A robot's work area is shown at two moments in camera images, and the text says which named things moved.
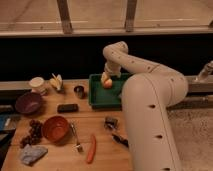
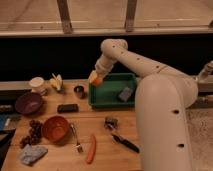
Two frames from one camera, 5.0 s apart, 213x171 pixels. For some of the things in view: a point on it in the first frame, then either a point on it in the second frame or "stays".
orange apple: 108,84 → 96,81
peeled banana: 56,81 stays
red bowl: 56,128 stays
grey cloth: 33,154 stays
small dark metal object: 111,123 stays
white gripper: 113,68 → 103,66
